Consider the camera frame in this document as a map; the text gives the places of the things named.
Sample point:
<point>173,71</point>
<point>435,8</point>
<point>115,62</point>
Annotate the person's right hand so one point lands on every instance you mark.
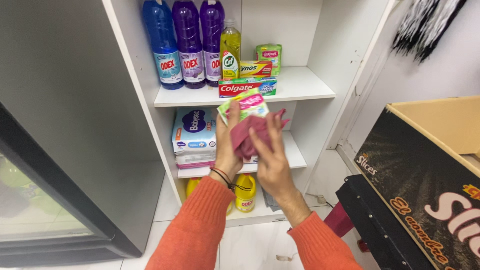
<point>275,165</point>

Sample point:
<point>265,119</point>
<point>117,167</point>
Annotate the person's left hand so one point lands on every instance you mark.
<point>226,148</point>

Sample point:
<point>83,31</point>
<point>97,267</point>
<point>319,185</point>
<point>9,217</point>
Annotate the maroon cloth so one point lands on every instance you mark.
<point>243,138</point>

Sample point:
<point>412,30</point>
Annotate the green pink pad packet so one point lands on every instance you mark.
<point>250,104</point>

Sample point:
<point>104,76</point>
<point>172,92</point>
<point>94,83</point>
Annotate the pink white diaper pack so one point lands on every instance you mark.
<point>193,161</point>

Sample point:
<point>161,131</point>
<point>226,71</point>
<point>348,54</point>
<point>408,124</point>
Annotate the blue white diaper pack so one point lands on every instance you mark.
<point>194,129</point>

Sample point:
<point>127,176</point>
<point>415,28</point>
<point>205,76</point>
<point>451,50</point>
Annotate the grey cloth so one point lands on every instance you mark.
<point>270,202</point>

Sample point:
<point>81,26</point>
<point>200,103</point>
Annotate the yellow bleach bottle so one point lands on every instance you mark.
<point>192,184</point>
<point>245,198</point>

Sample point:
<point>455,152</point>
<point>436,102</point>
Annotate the red green toothpaste box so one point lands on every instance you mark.
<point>245,87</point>

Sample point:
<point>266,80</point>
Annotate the white shelf unit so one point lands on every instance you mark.
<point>311,90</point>

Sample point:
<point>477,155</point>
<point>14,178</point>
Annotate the yellow red toothpaste box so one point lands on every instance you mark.
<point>256,69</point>

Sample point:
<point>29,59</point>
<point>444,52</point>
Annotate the yellow dish soap bottle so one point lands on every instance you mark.
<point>230,48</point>

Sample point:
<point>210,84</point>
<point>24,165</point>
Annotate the purple floor cleaner bottle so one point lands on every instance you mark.
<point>188,41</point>
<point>212,37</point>

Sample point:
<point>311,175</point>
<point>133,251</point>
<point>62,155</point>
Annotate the black stool with red legs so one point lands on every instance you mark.
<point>375,221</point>

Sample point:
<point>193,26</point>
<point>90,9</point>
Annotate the blue floor cleaner bottle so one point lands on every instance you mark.
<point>162,41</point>

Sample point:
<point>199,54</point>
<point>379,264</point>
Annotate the black printed cardboard box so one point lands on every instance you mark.
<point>420,180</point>

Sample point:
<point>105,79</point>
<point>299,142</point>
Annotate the grey glass door refrigerator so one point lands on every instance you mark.
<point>75,112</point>

